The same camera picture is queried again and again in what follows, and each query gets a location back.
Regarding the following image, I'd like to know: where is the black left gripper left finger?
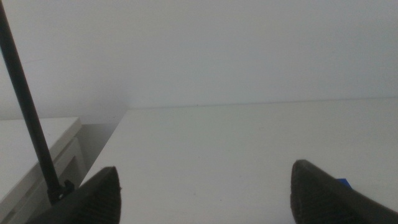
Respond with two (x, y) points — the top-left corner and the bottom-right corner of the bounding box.
(26, 166), (122, 224)

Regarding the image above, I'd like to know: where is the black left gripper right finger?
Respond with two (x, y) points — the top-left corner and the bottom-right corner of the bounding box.
(289, 159), (398, 224)

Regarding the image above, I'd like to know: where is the blue cube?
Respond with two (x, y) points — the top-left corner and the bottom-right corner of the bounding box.
(337, 178), (353, 190)

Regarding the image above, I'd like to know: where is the white side cabinet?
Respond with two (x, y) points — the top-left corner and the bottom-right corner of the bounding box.
(0, 116), (88, 224)

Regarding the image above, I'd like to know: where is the thin black pole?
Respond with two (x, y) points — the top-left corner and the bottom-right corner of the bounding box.
(0, 0), (76, 205)

